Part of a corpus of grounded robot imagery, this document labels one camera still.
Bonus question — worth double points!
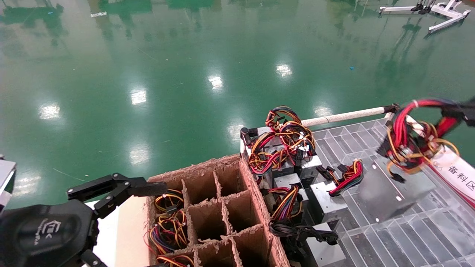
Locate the grey box edge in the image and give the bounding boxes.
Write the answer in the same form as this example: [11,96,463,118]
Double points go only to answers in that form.
[0,159,17,212]

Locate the white red label sign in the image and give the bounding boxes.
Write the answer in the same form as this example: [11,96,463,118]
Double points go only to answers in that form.
[426,145,475,209]

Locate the clear plastic divided tray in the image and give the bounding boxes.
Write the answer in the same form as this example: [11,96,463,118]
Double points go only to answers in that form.
[311,117,475,267]

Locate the power supply multicolour cable bundle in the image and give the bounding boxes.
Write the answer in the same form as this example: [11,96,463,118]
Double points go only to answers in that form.
[153,188,185,214]
[156,254,196,267]
[147,211,189,256]

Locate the black pipe clamp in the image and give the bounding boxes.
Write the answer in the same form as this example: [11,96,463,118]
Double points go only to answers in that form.
[240,127,259,146]

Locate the white metal floor frame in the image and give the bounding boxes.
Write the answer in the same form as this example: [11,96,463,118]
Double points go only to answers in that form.
[379,0,472,34]

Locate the short white rail pipe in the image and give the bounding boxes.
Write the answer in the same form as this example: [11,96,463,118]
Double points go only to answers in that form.
[405,115,427,138]

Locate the brown cardboard divider box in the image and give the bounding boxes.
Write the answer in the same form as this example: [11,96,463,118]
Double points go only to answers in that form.
[146,154,292,267]

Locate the silver power supply multicolour cables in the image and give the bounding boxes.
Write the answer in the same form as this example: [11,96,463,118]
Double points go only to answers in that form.
[266,173,309,224]
[246,124,324,179]
[240,106,302,149]

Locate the silver power supply black cables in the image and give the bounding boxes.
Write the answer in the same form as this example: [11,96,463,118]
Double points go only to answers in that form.
[269,221,348,267]

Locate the long white rail pipe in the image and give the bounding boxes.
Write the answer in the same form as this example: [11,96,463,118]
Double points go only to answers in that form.
[300,106,387,127]

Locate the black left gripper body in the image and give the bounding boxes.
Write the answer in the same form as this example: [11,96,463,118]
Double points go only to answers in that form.
[0,200,100,267]

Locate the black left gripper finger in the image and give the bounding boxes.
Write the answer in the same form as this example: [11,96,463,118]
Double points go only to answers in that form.
[79,249,109,267]
[67,173,168,220]

